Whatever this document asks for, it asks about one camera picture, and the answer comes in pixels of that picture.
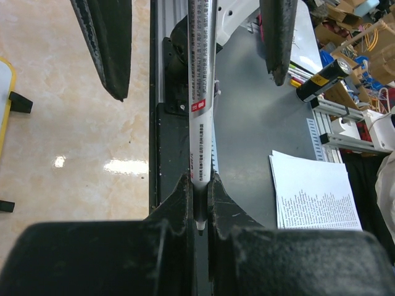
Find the black yellow cylinder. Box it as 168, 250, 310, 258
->
296, 58, 352, 102

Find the aluminium frame rail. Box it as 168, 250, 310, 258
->
154, 0, 187, 103

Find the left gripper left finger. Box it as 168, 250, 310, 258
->
1, 175, 195, 295

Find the grey slotted cable duct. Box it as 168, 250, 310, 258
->
211, 123, 219, 173

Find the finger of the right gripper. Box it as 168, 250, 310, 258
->
70, 0, 132, 102
259, 0, 297, 86

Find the black whiteboard foot right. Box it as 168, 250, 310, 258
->
9, 91, 33, 114

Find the white whiteboard yellow frame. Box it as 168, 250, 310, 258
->
1, 57, 17, 151

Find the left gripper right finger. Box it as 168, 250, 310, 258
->
208, 174, 394, 295

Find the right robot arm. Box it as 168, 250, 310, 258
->
71, 1, 297, 101

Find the printed paper stack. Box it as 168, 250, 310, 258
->
269, 150, 362, 231

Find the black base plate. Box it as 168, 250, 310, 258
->
149, 1, 189, 212

